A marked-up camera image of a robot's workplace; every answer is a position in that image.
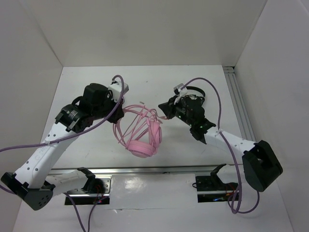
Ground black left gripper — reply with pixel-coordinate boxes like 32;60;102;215
92;93;124;124

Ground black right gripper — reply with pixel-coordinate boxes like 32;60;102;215
158;95;194;127

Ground pink gaming headset with cable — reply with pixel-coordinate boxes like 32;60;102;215
112;104;167;158

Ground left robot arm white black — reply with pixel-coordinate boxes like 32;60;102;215
1;81;129;211

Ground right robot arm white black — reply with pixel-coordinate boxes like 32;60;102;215
158;96;283;192

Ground black headphones on right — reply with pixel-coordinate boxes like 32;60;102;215
186;86;206;106

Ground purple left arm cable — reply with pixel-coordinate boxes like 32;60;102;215
0;74;126;232

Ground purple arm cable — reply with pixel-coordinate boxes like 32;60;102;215
0;74;126;232
178;77;261;215

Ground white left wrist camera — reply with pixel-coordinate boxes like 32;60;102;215
108;81;122;102

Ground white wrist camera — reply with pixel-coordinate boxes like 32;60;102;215
173;83;188;105
108;81;122;102

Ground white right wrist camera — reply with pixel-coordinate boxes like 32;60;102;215
173;83;188;105

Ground aluminium front rail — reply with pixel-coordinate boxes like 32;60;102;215
48;164;265;178

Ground aluminium side rail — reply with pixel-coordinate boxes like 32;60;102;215
223;65;266;171

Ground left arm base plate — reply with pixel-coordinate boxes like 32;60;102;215
67;175;112;205

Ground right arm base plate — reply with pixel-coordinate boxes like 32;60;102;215
192;175;238;203

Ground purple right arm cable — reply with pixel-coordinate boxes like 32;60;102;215
178;77;261;215

